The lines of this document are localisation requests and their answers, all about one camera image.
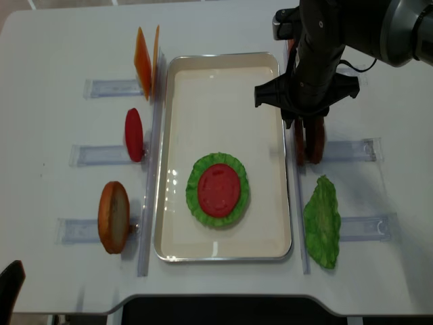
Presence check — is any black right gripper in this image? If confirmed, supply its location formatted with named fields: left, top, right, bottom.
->
left=254, top=33, right=359, bottom=126

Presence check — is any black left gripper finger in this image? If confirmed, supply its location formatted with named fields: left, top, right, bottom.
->
left=0, top=260, right=26, bottom=324

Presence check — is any brown meat patty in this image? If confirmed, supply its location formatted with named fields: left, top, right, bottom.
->
left=294, top=119, right=304, bottom=167
left=304, top=116, right=325, bottom=164

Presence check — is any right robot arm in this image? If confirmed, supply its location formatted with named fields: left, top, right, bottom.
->
left=254, top=1, right=432, bottom=125

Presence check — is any green lettuce leaf right rack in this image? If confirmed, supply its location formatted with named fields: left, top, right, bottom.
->
left=303, top=175, right=342, bottom=269

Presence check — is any red tomato slice on tray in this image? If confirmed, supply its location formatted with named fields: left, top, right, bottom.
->
left=197, top=163, right=241, bottom=219

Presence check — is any green lettuce on tray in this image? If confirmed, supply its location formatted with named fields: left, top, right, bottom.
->
left=185, top=152, right=250, bottom=228

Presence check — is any clear tomato rack left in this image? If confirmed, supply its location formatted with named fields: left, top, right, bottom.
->
left=69, top=145, right=136, bottom=167

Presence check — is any clear lettuce rack right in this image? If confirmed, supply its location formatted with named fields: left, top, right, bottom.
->
left=340, top=213, right=396, bottom=242

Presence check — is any inner orange cheese slice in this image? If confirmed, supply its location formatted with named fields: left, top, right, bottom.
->
left=152, top=25, right=160, bottom=101

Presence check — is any orange cheese slice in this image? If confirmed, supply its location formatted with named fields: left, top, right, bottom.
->
left=152, top=25, right=160, bottom=101
left=134, top=27, right=152, bottom=100

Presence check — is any outer orange cheese slice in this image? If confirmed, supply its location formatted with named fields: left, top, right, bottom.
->
left=134, top=27, right=152, bottom=100

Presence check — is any red tomato slice left rack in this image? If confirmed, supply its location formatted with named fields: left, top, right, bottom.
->
left=124, top=108, right=144, bottom=163

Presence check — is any clear cheese rack left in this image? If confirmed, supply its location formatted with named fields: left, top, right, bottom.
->
left=83, top=79, right=143, bottom=100

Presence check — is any clear bun rack left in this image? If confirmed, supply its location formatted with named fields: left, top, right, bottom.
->
left=55, top=217, right=141, bottom=245

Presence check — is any clear patty rack right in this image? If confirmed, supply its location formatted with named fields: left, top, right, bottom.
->
left=322, top=138, right=384, bottom=162

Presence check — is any white metal tray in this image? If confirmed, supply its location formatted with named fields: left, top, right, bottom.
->
left=153, top=52, right=292, bottom=263

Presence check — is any bun slice left rack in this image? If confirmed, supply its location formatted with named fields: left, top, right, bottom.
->
left=97, top=181, right=130, bottom=254

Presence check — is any black monitor base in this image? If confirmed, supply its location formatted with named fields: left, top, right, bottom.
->
left=122, top=297, right=347, bottom=324

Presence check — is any black camera cable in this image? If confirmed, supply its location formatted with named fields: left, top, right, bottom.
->
left=338, top=58, right=378, bottom=73

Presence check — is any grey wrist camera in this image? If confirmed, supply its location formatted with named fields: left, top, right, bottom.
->
left=272, top=7, right=302, bottom=41

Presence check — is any clear long rail right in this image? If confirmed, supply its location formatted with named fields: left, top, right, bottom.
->
left=290, top=122, right=311, bottom=275

